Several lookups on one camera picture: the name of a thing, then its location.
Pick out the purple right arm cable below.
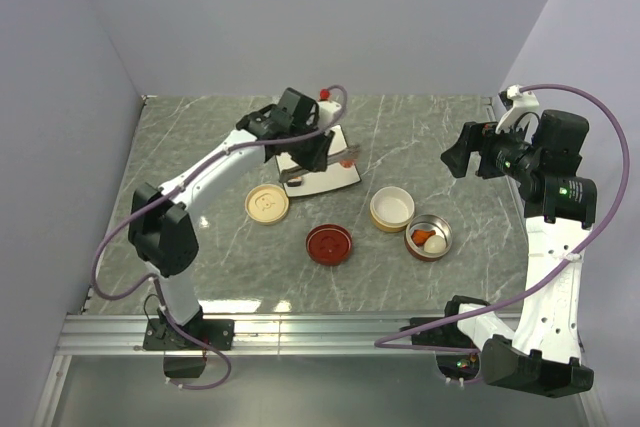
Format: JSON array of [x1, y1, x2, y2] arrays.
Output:
[[374, 84, 630, 384]]

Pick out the beige round lid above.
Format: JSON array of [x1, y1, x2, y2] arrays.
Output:
[[244, 184, 290, 225]]

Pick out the metal food tongs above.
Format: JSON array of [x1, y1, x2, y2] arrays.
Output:
[[278, 144, 361, 183]]

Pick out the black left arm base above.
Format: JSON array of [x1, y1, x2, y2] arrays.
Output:
[[142, 306, 235, 391]]

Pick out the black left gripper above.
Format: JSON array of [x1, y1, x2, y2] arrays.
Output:
[[290, 119, 337, 174]]

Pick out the beige white-lined bowl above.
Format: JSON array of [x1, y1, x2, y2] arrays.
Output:
[[369, 186, 415, 233]]

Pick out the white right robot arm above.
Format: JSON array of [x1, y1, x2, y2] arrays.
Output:
[[441, 85, 597, 398]]

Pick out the white egg toy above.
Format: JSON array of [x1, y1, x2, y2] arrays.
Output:
[[423, 235, 447, 256]]

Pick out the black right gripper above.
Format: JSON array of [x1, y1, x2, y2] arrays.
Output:
[[440, 116, 542, 181]]

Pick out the red round lid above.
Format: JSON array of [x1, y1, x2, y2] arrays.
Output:
[[305, 224, 353, 267]]

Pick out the white square plate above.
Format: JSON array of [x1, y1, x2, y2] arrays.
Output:
[[276, 125, 361, 198]]

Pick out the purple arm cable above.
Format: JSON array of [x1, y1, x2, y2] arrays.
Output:
[[92, 85, 349, 391], [374, 84, 630, 384]]

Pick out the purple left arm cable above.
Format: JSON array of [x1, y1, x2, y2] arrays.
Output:
[[92, 85, 349, 391]]

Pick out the salmon sushi roll toy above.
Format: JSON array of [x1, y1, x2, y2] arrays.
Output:
[[286, 176, 304, 188]]

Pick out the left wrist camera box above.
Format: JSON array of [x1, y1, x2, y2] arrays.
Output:
[[275, 88, 319, 130]]

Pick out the steel-lined red bowl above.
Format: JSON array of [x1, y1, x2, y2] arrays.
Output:
[[404, 214, 453, 262]]

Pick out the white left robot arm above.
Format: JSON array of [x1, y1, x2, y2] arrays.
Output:
[[127, 89, 348, 349]]

